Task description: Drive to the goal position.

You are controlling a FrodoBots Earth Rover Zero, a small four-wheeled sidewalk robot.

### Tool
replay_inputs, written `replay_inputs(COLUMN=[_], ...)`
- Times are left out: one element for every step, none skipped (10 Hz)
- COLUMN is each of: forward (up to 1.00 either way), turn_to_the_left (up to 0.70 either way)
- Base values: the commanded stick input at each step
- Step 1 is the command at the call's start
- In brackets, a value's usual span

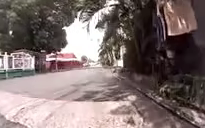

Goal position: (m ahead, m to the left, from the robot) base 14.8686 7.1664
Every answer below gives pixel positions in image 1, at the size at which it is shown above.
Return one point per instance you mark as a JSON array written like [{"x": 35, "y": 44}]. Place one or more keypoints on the red building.
[{"x": 65, "y": 61}]

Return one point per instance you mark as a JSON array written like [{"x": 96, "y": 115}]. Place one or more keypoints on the dark building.
[{"x": 203, "y": 26}]

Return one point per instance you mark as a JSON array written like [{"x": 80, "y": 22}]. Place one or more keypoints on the grey asphalt road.
[{"x": 76, "y": 83}]

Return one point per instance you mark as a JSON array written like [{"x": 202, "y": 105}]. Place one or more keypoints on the dense dark trees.
[{"x": 30, "y": 23}]

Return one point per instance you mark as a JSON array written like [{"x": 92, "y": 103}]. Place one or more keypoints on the rough roadside strip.
[{"x": 176, "y": 111}]

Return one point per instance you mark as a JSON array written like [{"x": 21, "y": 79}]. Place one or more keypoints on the white fence on green base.
[{"x": 13, "y": 63}]

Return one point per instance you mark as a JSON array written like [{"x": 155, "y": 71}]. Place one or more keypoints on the low green bush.
[{"x": 186, "y": 88}]

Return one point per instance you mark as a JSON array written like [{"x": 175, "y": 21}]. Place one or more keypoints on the palm trees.
[{"x": 123, "y": 33}]

